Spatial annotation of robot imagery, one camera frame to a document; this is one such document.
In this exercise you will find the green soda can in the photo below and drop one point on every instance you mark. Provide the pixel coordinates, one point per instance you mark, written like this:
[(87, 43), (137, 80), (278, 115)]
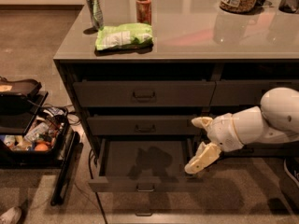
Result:
[(96, 14)]

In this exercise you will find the black bin of groceries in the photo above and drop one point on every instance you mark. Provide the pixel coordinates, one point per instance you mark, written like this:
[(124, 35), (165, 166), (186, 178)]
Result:
[(49, 127)]

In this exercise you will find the black floor bar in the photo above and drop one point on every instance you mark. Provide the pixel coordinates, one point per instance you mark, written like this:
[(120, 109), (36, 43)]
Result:
[(64, 176)]

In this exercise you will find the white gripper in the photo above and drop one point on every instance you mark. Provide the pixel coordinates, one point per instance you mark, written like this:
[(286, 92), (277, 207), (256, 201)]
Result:
[(224, 132)]

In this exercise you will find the green chip bag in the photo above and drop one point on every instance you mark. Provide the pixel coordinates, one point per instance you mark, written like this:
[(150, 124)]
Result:
[(124, 36)]

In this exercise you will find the white shoe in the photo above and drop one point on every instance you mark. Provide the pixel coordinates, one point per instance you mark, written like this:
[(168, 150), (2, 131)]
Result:
[(11, 216)]

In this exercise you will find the orange fruit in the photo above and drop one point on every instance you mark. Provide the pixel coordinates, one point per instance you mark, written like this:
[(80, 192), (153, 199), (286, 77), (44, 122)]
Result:
[(41, 147)]

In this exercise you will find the drawer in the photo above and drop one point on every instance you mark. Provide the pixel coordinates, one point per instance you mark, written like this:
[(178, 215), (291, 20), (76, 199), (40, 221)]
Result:
[(265, 150), (211, 111), (144, 165), (143, 93), (142, 125), (246, 92)]

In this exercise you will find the black sneaker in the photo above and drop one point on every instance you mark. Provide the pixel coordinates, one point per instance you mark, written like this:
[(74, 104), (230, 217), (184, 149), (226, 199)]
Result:
[(291, 167)]

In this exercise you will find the black case lid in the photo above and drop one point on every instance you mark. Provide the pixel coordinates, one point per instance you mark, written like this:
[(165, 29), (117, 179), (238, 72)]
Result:
[(25, 89)]

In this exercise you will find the grey drawer cabinet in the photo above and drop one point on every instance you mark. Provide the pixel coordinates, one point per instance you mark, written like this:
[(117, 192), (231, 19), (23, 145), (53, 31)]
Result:
[(193, 40)]

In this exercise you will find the red soda can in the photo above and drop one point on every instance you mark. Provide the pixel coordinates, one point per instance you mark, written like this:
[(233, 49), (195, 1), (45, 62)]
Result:
[(143, 11)]

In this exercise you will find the dark glass bottle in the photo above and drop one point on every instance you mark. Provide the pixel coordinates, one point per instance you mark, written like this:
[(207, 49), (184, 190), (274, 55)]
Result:
[(289, 6)]

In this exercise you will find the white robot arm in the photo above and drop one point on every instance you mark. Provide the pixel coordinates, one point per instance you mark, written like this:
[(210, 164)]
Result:
[(274, 121)]

